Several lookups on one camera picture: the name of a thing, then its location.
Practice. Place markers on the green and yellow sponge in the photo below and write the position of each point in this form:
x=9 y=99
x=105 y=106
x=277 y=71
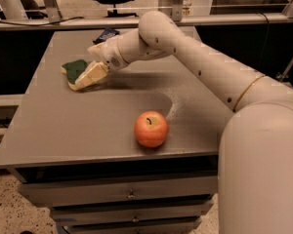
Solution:
x=73 y=70

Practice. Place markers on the grey metal railing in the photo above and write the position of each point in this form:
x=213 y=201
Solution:
x=80 y=14

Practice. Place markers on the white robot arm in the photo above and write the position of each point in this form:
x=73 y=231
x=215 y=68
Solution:
x=255 y=175

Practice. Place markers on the red apple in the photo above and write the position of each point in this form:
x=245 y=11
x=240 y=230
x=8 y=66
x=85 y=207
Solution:
x=151 y=129

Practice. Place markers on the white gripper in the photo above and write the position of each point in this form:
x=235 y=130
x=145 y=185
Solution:
x=109 y=55

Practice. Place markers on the grey drawer cabinet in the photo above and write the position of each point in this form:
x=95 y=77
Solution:
x=76 y=154

